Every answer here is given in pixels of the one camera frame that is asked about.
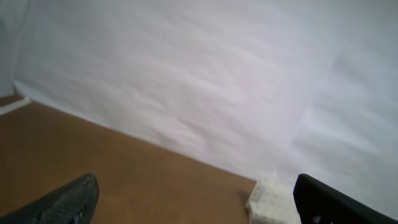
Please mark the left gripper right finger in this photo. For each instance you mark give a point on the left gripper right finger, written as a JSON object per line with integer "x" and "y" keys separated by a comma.
{"x": 323, "y": 205}

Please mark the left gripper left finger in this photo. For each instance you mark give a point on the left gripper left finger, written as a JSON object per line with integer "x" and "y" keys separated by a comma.
{"x": 66, "y": 203}

